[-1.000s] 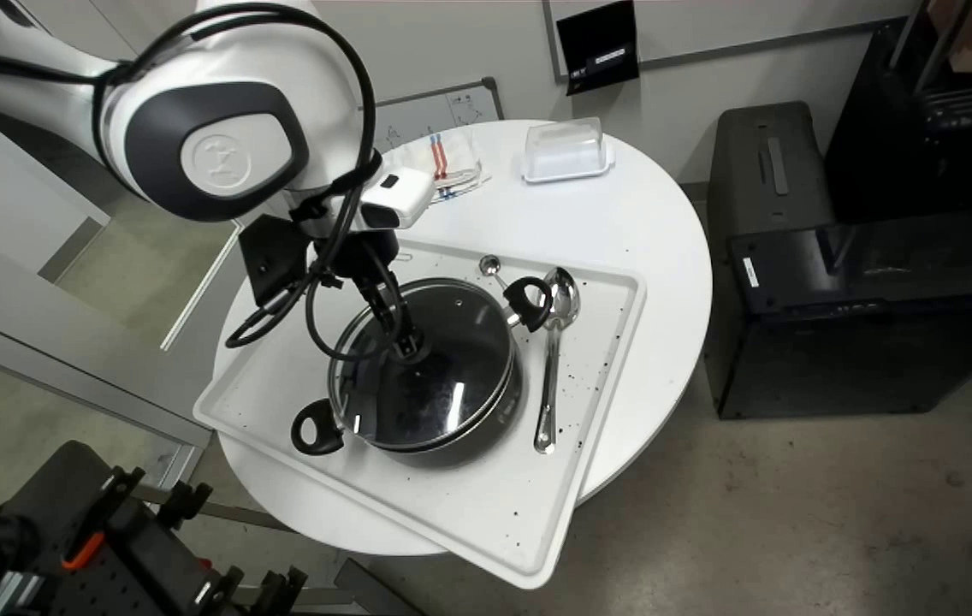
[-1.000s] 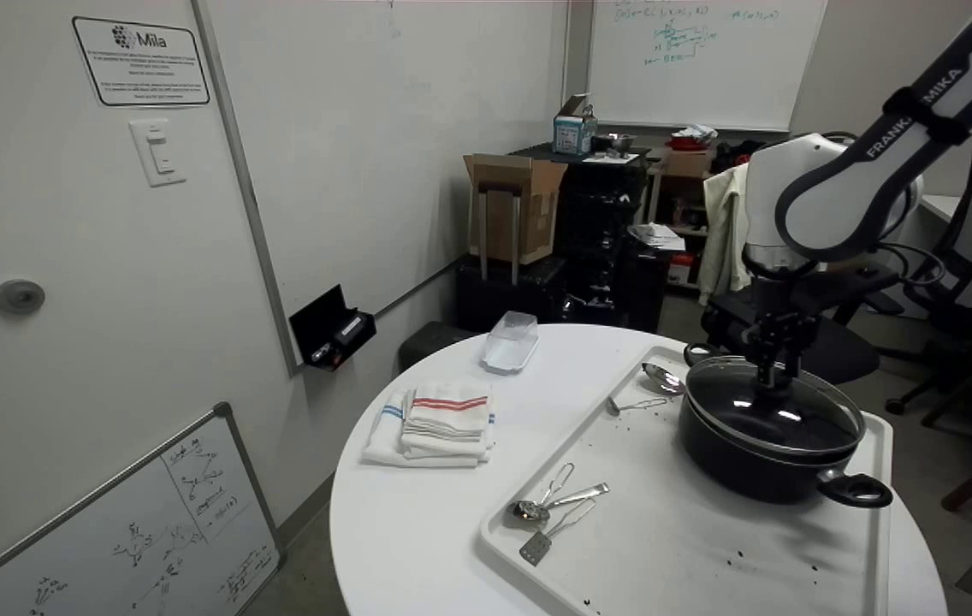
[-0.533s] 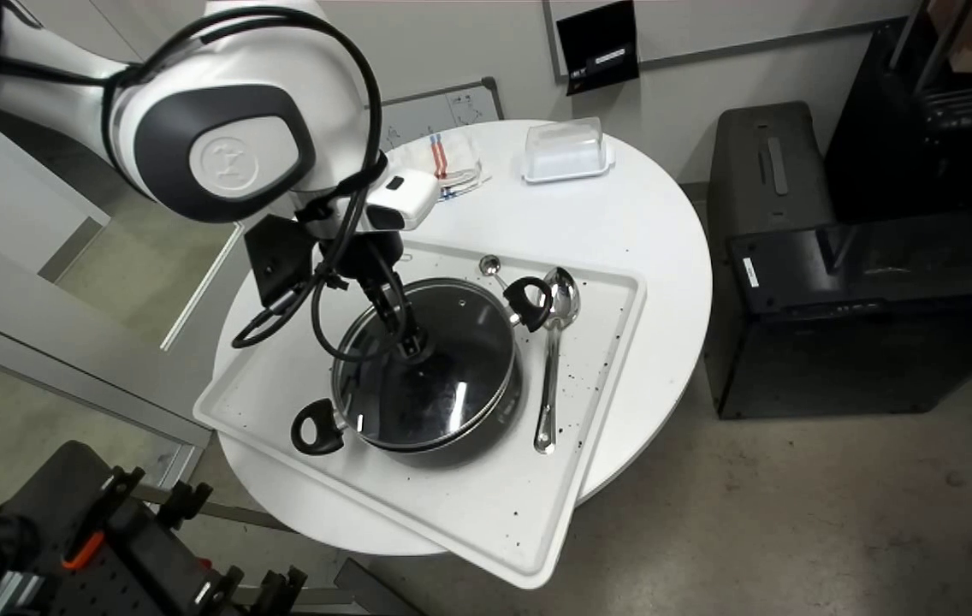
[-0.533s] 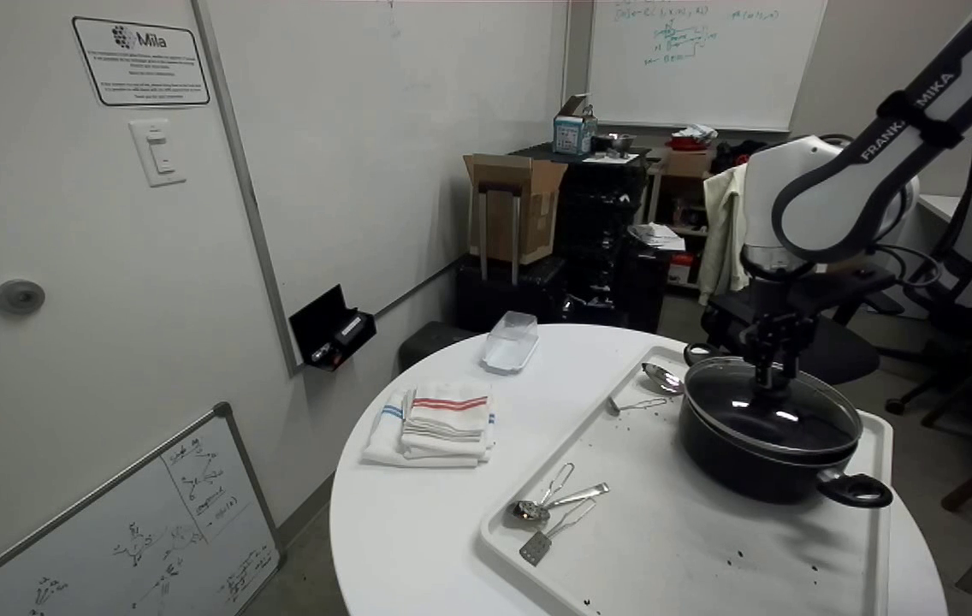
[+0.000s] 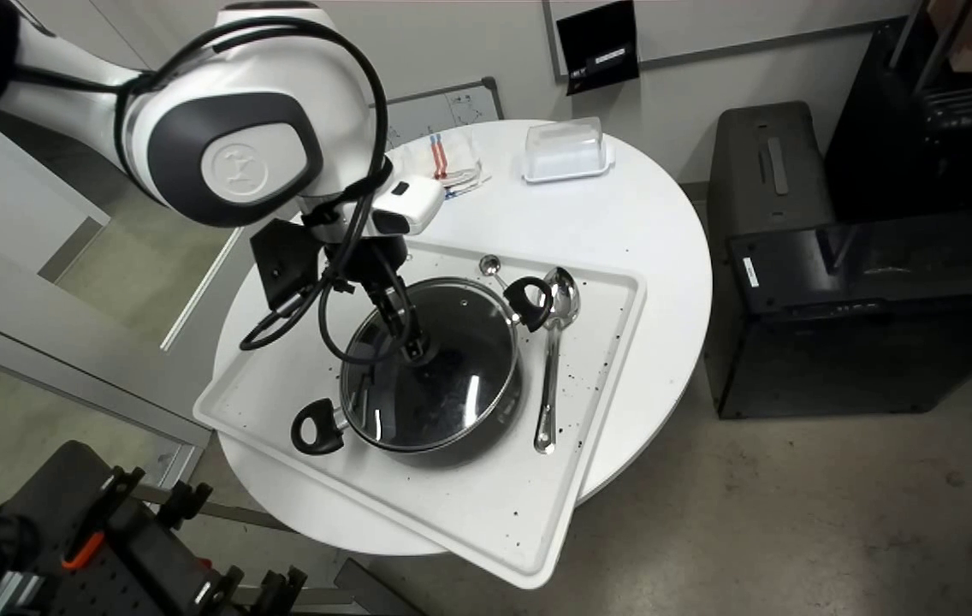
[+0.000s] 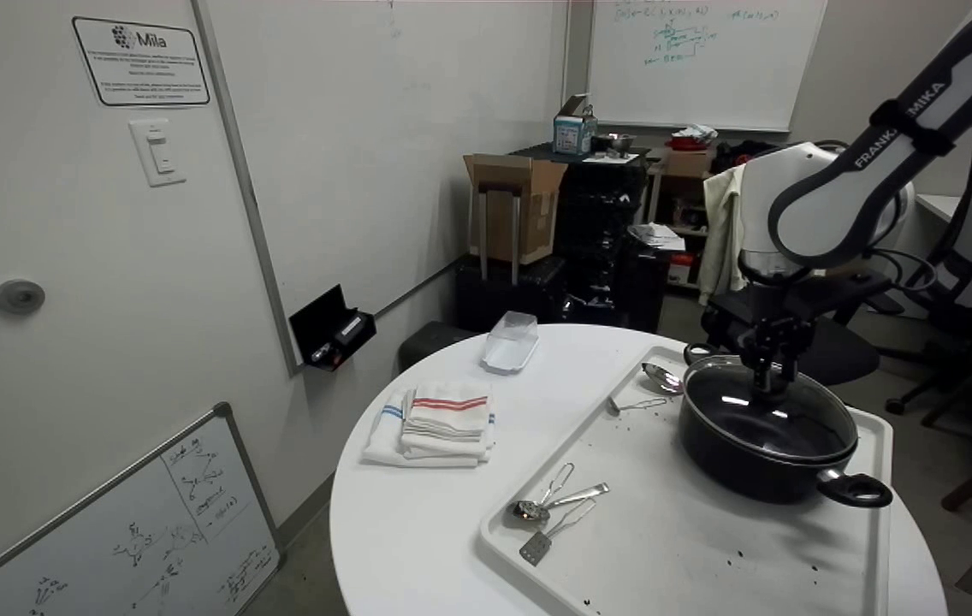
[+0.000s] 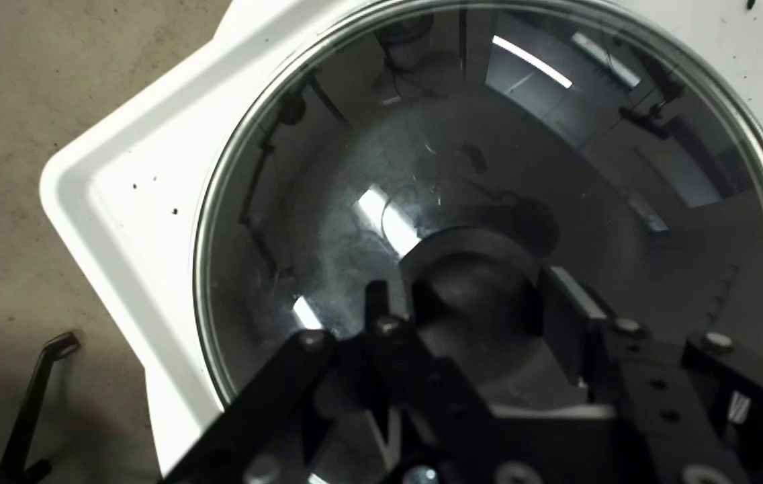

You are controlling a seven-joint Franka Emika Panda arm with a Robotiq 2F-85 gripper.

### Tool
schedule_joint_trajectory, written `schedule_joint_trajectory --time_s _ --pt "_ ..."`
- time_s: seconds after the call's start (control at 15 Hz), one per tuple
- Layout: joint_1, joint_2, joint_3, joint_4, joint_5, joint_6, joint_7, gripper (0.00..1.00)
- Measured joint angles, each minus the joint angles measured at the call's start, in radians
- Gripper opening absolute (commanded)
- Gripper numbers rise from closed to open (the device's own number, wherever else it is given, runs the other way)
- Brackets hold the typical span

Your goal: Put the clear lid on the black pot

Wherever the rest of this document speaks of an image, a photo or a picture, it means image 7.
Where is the clear glass lid black knob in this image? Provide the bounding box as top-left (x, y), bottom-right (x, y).
top-left (189, 0), bottom-right (763, 410)

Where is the black metal table leg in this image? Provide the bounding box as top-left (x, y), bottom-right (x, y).
top-left (0, 327), bottom-right (85, 484)

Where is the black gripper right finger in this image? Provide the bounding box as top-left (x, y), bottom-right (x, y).
top-left (536, 264), bottom-right (618, 390)

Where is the white plastic tray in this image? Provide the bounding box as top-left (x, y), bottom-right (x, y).
top-left (36, 0), bottom-right (763, 479)

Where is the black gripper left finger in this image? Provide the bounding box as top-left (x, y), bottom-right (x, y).
top-left (361, 277), bottom-right (420, 349)

